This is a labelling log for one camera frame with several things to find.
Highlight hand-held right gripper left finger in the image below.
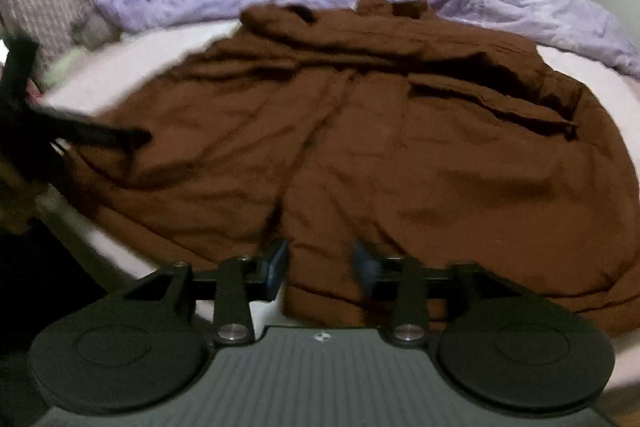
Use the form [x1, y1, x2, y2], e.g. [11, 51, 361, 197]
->
[122, 241, 290, 347]

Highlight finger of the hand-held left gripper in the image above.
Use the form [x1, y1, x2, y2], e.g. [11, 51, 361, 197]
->
[0, 33, 42, 108]
[30, 106, 153, 154]

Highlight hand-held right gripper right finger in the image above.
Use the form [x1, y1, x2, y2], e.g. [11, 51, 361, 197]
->
[350, 242, 521, 349]

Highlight brown coat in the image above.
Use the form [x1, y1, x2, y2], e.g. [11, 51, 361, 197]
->
[65, 0, 640, 338]

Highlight grey crumpled clothes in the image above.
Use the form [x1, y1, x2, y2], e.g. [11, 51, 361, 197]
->
[70, 7, 121, 50]

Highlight light green cloth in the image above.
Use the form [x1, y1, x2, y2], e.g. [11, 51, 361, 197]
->
[42, 47, 93, 92]

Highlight pink bed sheet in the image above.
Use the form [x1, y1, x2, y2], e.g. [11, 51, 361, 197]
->
[40, 19, 640, 390]

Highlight grey bed frame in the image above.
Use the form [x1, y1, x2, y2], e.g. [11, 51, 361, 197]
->
[36, 187, 136, 293]

